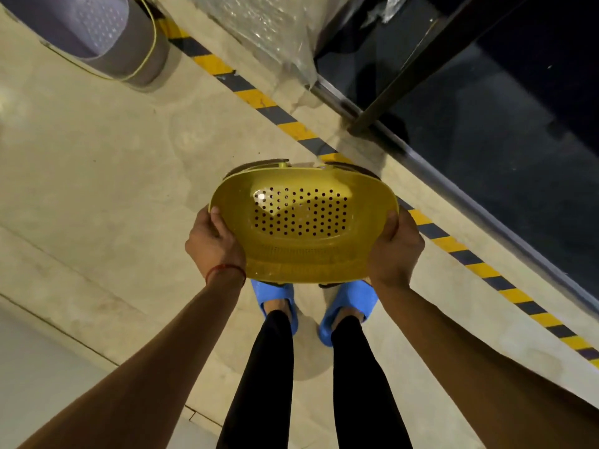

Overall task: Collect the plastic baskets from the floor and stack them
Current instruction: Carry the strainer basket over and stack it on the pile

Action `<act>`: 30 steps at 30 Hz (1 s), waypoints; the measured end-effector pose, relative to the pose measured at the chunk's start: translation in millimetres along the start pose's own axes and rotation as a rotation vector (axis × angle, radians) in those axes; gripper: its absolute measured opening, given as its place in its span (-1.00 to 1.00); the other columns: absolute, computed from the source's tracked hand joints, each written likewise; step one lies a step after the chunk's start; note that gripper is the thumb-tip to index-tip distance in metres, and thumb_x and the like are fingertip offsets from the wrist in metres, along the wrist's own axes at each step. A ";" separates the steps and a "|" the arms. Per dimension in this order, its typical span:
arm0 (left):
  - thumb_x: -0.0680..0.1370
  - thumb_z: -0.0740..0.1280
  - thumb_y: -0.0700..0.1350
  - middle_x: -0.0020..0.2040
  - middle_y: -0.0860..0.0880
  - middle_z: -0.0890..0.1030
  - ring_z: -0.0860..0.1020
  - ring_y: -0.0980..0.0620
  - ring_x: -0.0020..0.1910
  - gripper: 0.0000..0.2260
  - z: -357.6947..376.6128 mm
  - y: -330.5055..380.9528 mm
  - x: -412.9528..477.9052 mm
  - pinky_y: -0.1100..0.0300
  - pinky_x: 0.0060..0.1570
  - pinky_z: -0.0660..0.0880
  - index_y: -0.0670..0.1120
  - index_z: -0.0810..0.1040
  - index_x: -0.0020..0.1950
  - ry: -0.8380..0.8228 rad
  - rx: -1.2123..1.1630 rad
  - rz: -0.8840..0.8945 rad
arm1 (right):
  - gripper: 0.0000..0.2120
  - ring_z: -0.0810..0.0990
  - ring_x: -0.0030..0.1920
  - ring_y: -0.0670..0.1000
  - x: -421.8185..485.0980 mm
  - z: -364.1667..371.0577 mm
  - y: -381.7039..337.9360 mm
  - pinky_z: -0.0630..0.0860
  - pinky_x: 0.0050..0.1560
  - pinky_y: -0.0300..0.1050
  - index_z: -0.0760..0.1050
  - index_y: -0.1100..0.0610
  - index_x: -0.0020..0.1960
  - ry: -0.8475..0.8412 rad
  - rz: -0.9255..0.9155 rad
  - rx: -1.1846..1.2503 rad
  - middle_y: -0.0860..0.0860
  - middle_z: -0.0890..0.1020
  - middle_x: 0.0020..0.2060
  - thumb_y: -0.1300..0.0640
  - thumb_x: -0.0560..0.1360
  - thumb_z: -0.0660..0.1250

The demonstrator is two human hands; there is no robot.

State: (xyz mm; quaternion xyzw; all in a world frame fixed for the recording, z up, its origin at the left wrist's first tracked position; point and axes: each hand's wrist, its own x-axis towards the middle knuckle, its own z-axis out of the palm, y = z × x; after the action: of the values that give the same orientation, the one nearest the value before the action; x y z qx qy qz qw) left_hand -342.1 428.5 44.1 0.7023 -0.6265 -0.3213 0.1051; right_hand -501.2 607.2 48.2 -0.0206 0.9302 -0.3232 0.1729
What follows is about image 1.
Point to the person's left hand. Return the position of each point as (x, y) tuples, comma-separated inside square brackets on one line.
[(210, 250)]

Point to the person's right hand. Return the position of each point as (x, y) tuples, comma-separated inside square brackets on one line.
[(397, 257)]

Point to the person's left thumb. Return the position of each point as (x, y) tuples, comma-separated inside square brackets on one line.
[(223, 227)]

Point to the person's right thumb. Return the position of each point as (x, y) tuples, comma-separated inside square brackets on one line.
[(387, 229)]

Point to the yellow perforated plastic basket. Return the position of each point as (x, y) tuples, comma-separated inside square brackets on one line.
[(304, 229)]

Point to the person's left forearm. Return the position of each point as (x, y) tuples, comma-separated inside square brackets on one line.
[(140, 369)]

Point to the person's right forearm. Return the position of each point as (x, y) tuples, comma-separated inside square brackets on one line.
[(486, 369)]

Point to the red thread wrist band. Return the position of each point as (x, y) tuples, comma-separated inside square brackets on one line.
[(225, 267)]

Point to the yellow black hazard tape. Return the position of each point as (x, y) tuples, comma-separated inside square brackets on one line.
[(374, 186)]

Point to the blue right slipper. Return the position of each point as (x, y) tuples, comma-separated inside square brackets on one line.
[(348, 306)]

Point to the blue slipper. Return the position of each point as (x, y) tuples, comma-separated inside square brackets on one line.
[(276, 299), (348, 306)]

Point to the blue left slipper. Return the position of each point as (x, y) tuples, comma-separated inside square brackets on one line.
[(276, 299)]

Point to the person's right leg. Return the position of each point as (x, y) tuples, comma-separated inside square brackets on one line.
[(362, 383)]

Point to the person's leg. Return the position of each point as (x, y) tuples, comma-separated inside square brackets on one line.
[(362, 383), (264, 383)]

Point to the person's left leg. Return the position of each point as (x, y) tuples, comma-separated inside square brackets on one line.
[(264, 383)]

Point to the clear plastic wrap sheet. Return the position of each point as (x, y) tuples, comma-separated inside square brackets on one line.
[(276, 27)]

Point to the grey perforated plastic basket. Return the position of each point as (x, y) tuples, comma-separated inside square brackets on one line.
[(93, 32)]

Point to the dark metal frame bar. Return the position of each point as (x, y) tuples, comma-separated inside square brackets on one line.
[(430, 56)]

